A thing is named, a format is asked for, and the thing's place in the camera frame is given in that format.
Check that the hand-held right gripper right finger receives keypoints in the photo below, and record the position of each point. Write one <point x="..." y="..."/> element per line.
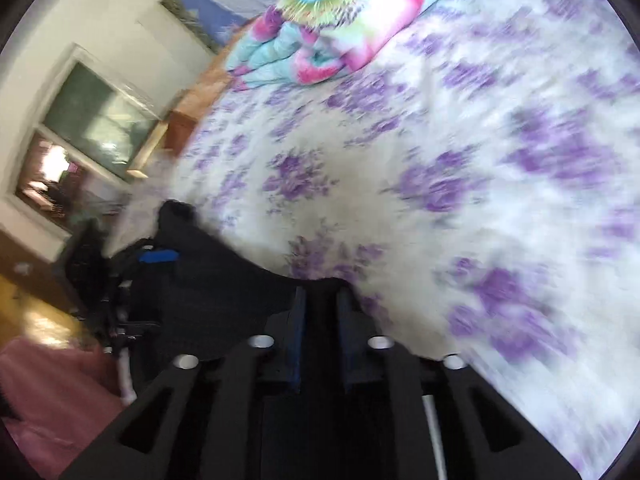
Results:
<point x="349" y="342"/>

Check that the blue wall hanging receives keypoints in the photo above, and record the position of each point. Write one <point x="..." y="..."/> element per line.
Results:
<point x="200" y="7"/>

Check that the purple floral bed sheet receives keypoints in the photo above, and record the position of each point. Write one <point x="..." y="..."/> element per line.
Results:
<point x="450" y="110"/>

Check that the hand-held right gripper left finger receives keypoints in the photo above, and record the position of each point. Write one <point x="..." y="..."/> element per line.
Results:
<point x="298" y="345"/>

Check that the glass window with pale frame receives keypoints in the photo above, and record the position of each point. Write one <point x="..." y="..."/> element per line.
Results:
<point x="90" y="110"/>

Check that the person's pink garment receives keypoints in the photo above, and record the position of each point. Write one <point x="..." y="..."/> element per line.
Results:
<point x="55" y="400"/>

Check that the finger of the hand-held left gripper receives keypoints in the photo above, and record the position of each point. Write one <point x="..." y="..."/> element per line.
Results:
<point x="157" y="257"/>

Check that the wooden bed frame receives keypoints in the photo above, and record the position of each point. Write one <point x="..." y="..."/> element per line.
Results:
<point x="187" y="120"/>

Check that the black pants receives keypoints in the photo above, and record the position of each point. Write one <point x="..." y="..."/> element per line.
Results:
<point x="225" y="285"/>

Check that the colourful floral folded blanket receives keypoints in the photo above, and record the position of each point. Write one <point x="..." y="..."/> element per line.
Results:
<point x="350" y="25"/>

